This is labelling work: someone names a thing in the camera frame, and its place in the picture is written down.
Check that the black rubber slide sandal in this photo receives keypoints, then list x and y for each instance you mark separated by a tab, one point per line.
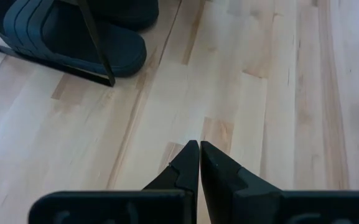
129	15
120	53

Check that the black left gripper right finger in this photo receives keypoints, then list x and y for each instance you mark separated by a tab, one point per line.
219	174

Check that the wooden shelf black metal frame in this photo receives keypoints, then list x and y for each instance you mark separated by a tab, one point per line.
97	46

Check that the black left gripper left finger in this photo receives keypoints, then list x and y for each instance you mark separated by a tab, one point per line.
185	168

